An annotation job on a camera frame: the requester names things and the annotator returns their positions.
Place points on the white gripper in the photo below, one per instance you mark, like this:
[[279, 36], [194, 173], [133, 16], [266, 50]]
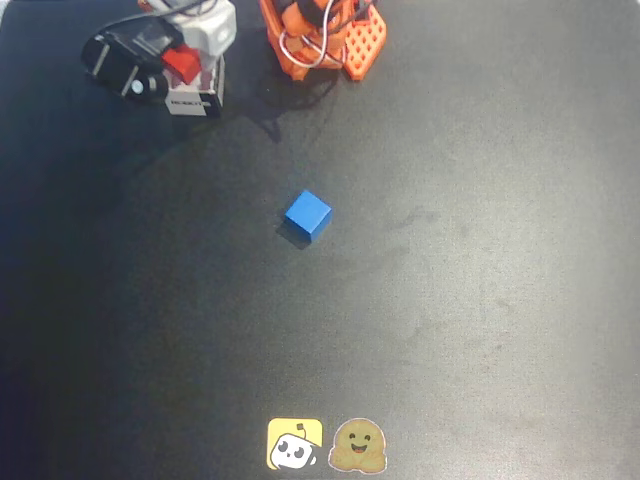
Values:
[[181, 65]]

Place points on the red cube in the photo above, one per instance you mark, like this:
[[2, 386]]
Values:
[[181, 62]]

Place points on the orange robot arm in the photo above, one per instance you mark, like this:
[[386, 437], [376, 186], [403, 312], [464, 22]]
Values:
[[362, 45]]

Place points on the white cardboard box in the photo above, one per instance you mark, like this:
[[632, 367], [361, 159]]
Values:
[[192, 102]]

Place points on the blue cube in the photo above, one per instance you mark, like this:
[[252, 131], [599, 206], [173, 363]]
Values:
[[309, 214]]

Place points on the black table mat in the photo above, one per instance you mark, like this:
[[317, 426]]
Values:
[[500, 260]]

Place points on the yellow robot sticker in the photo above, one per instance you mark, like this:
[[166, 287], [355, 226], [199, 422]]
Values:
[[294, 444]]

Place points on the smiling hugging face sticker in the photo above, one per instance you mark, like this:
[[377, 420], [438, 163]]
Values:
[[358, 446]]

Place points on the black gripper-mounted camera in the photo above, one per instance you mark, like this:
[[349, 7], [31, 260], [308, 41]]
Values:
[[120, 57]]

